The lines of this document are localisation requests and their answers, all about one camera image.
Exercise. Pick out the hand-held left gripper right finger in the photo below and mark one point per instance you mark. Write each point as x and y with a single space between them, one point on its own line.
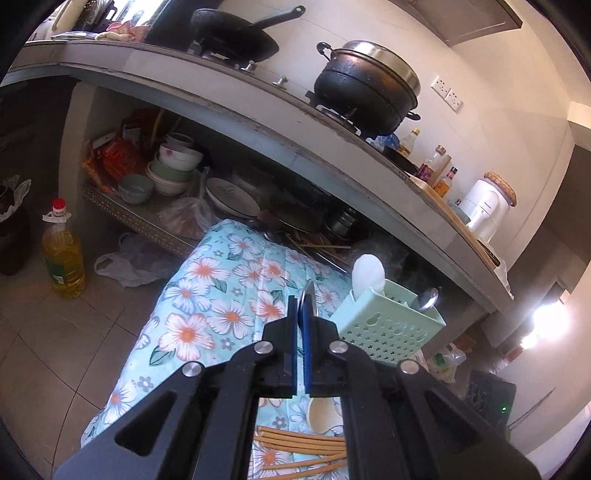
308 360

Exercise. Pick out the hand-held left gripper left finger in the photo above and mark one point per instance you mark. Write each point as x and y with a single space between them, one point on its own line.
292 355

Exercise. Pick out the white ceramic spoon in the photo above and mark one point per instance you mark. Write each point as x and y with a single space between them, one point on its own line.
368 272
321 413

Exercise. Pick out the metal spoon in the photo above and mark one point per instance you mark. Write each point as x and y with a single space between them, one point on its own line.
308 295
427 298

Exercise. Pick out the pile of wooden chopsticks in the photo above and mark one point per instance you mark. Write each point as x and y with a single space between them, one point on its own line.
295 438

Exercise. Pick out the green perforated utensil basket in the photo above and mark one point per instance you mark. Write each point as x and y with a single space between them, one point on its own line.
392 327

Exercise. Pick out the floral blue cloth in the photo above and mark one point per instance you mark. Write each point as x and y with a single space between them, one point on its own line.
217 295

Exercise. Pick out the white and green plastic bag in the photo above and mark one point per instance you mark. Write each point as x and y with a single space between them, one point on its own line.
443 361

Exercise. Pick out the black frying pan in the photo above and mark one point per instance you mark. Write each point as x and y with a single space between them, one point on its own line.
295 219

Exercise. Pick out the small steel pot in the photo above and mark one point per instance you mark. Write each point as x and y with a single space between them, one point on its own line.
341 221

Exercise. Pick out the clear plastic bag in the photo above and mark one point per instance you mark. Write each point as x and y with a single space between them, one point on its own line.
184 217

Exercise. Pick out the black box with green light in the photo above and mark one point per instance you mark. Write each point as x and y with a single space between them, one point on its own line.
489 397

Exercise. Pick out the wooden cutting board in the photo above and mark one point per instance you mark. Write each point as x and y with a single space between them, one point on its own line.
438 199

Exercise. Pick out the pale green bowl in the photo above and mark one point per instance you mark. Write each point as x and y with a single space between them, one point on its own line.
168 177

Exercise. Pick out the black bowl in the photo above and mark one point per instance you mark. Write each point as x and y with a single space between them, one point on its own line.
401 159

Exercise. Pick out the red-capped sauce bottle yellow label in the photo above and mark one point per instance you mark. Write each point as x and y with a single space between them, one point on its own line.
445 183

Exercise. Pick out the white floral bowl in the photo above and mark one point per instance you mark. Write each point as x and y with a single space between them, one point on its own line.
181 156

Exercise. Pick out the light blue-green bowl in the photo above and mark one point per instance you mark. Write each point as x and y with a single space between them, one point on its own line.
135 188

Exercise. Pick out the dark sauce bottle pink label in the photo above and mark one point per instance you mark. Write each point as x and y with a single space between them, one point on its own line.
431 166

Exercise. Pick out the blue snack bag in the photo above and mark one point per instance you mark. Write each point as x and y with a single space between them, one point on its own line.
385 142

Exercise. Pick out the white plastic jug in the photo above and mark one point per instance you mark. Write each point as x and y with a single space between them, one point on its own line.
485 207

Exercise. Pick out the yellow-capped clear sauce bottle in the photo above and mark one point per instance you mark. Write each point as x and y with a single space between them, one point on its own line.
408 143

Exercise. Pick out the small white bowl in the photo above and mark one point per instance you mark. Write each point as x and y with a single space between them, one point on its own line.
179 139

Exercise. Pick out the yellow cooking oil bottle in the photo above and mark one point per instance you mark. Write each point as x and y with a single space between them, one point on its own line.
62 258

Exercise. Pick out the woven round lid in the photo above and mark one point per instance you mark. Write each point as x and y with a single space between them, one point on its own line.
502 187

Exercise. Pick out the red snack packet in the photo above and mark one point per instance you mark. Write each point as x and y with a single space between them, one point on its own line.
117 157

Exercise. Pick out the black steamer pot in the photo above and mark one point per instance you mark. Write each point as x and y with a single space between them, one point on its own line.
364 101

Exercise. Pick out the gas stove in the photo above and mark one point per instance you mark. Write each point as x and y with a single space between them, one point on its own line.
265 74

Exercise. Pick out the dark trash bin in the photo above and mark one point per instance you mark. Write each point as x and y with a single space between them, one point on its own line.
11 240

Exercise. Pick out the steel pot lid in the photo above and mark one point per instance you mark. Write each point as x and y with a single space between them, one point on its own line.
392 64

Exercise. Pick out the black wok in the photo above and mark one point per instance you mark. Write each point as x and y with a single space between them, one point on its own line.
235 39

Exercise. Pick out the red and yellow cloth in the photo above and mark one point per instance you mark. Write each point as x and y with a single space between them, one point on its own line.
122 30

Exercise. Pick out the steel range hood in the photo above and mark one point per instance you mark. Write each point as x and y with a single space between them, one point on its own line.
461 18

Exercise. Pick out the white wall socket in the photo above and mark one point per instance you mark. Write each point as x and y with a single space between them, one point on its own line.
441 85
454 100

